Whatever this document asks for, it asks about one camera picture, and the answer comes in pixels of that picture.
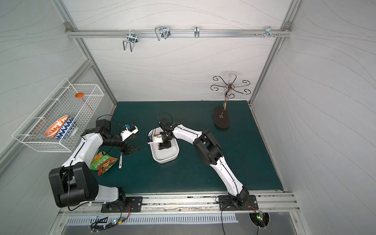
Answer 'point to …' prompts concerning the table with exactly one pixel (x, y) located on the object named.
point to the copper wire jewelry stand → (220, 115)
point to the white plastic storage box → (164, 155)
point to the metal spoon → (120, 164)
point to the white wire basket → (77, 100)
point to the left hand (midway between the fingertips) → (135, 141)
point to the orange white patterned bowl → (57, 129)
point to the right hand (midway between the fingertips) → (160, 141)
